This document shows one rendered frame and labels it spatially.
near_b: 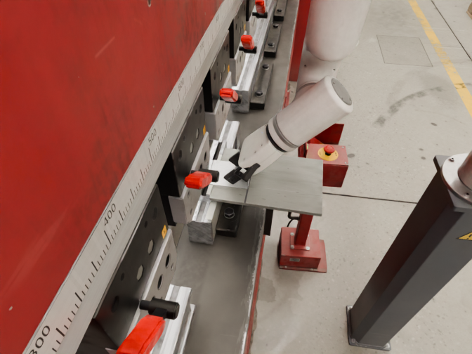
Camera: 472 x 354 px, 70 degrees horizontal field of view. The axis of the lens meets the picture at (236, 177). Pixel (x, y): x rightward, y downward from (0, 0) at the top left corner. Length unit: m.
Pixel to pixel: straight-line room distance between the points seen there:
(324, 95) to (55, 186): 0.51
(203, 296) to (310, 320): 1.01
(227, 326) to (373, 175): 1.80
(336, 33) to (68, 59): 0.43
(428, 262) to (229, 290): 0.60
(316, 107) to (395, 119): 2.32
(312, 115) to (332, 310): 1.28
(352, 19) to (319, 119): 0.18
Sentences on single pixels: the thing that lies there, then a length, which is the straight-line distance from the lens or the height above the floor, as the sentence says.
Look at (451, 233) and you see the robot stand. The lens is 1.03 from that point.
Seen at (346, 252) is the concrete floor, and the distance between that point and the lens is 1.97.
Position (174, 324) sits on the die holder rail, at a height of 0.97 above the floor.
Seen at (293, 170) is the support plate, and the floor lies 1.00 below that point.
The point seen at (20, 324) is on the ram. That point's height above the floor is 1.42.
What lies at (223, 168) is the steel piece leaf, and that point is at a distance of 0.86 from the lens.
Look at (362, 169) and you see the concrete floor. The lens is 2.41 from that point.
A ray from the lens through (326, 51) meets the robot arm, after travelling 0.59.
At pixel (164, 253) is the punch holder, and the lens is 0.44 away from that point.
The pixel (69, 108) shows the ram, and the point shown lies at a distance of 0.23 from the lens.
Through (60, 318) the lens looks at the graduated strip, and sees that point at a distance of 0.27.
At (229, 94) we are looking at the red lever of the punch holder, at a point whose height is 1.31.
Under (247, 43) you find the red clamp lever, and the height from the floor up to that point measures 1.30.
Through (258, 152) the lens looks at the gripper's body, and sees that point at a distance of 0.72.
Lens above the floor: 1.62
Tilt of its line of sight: 47 degrees down
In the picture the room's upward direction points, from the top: straight up
